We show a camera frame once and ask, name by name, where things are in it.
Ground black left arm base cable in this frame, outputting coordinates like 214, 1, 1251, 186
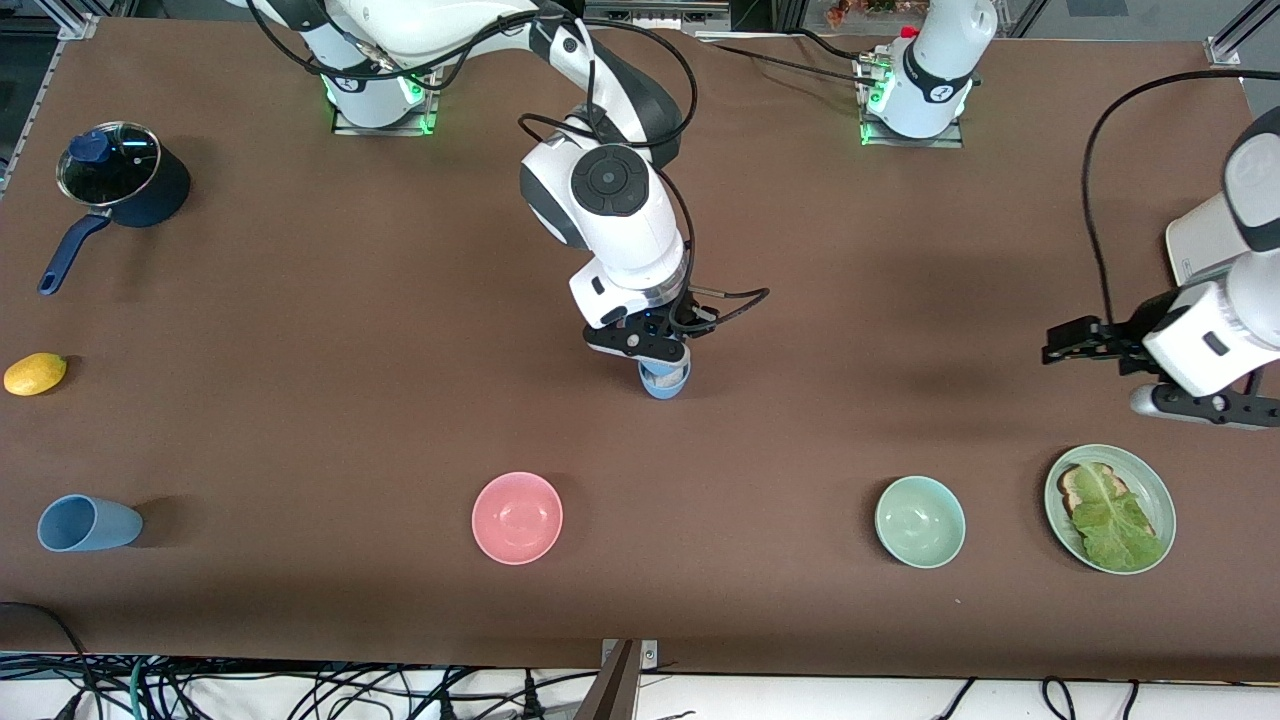
700, 28, 881, 89

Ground white toaster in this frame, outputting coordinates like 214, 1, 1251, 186
1165, 190, 1251, 286

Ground pale green plate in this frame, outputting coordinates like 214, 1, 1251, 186
1044, 444, 1178, 576

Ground toast slice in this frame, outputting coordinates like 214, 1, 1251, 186
1058, 462, 1159, 541

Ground brown table cloth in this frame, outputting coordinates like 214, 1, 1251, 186
0, 15, 1280, 683

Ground yellow lemon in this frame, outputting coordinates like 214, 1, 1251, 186
3, 352, 68, 397

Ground aluminium frame profile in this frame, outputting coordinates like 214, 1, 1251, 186
55, 0, 101, 41
1205, 0, 1280, 69

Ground orange artificial flowers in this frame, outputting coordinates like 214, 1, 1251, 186
825, 0, 931, 29

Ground glass lid with blue knob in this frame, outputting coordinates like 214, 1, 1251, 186
57, 121, 162, 207

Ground green lettuce leaf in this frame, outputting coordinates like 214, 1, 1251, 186
1070, 463, 1167, 572

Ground grey box behind table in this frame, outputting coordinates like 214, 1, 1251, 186
583, 0, 733, 31

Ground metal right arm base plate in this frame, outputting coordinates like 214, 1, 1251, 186
332, 70, 439, 136

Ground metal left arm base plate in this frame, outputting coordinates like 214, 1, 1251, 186
857, 55, 966, 150

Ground blue cup with white filling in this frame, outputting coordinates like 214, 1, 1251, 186
640, 365, 693, 402

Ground dark blue saucepan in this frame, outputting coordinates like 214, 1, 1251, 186
38, 122, 191, 297

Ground black floor cable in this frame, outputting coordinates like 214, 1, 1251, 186
0, 600, 96, 720

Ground pale green bowl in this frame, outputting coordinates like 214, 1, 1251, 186
874, 475, 967, 570

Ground pink bowl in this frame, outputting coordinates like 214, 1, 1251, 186
471, 471, 564, 566

